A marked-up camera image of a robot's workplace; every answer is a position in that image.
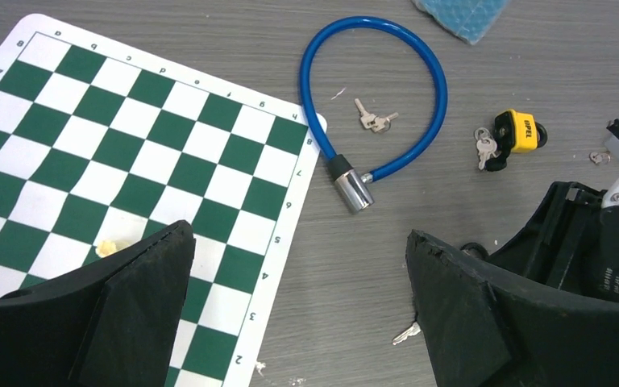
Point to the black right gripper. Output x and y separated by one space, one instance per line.
571 243

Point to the green white chessboard mat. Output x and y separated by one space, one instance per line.
100 140

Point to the black headed key bunch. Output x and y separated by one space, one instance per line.
452 306

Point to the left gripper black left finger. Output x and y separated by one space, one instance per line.
109 323

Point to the yellow padlock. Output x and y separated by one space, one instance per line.
518 132

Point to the small beige chess piece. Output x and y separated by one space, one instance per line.
106 248

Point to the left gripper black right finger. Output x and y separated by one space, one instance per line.
549 338

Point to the yellow padlock key bunch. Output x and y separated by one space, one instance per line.
492 155

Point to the small silver keys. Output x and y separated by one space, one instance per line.
374 122

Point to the blue translucent metronome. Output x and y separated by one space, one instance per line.
468 20

